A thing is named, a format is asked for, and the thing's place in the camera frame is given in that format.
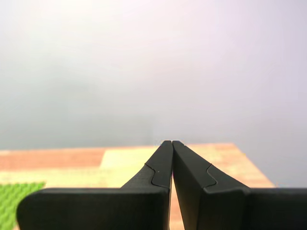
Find green studded baseplate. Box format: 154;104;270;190
0;182;46;230

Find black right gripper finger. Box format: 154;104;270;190
172;140;307;230
16;140;173;230

